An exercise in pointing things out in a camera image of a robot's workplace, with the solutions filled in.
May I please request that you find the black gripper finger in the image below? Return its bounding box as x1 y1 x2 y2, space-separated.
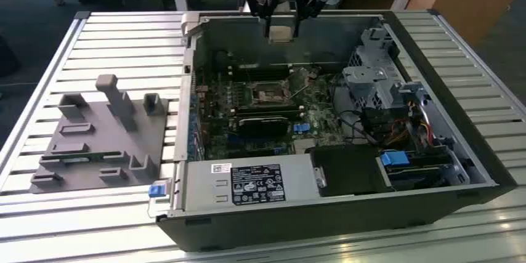
241 0 275 41
293 0 330 38

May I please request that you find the silver green CPU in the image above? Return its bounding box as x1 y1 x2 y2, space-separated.
269 23 297 44

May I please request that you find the metal CPU socket cover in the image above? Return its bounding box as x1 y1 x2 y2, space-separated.
286 67 321 98

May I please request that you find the RAM slot with white latches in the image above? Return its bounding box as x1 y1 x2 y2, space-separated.
237 108 299 113
234 64 290 69
234 71 290 76

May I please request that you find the CPU socket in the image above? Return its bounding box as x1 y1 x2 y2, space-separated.
250 81 295 107

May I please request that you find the silver metal drive cage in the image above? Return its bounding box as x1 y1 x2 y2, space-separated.
343 27 425 113

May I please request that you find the green motherboard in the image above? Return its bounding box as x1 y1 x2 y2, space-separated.
190 59 350 161

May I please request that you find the silver chipset heat sink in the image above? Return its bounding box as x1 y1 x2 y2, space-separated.
294 139 319 153

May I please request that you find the black plastic shroud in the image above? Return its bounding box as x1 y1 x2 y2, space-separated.
306 145 392 198

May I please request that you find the blue disk carrier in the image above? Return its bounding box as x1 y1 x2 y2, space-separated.
379 150 410 170

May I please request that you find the silver power supply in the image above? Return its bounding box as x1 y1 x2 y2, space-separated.
177 160 330 214

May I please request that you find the grey parts rack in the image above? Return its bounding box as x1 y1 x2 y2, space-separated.
31 73 173 195

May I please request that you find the blue plastic case latch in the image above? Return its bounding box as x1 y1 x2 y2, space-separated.
147 184 170 199

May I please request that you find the black PC case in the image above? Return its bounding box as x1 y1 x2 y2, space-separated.
155 9 520 253

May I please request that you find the coloured wire bundle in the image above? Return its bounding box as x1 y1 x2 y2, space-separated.
386 117 438 150

